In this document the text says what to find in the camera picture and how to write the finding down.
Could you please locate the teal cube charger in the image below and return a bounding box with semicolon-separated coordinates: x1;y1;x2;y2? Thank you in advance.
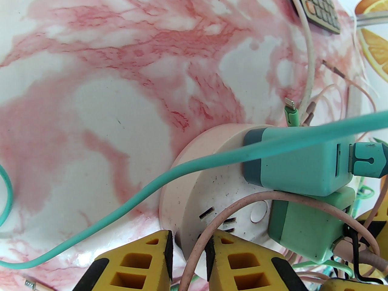
242;127;356;197

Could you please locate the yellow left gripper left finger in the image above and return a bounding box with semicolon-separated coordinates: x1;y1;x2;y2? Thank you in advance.
72;230;174;291

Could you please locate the pink charging cable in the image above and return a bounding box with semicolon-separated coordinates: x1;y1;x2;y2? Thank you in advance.
179;191;388;291
303;59;379;142

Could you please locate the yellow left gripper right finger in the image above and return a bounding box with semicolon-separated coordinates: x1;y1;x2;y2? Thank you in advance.
205;232;307;291

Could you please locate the beige desk calculator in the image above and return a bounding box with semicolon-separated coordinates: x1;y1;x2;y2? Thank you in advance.
282;0;342;35

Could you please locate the round pale pink socket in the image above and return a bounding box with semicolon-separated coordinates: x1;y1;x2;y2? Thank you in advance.
159;123;360;281

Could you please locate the thin black wire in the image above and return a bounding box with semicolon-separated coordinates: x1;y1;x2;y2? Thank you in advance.
344;225;387;284

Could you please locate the pale green cube charger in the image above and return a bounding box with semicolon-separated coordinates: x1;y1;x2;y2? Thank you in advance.
268;187;356;263

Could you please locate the green charging cable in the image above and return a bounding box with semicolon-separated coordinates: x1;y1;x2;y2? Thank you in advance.
283;98;301;127

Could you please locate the pale round socket cord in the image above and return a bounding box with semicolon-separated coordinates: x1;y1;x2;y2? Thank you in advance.
285;0;314;111

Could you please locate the teal charging cable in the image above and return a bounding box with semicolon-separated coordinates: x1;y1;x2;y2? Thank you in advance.
0;109;388;269

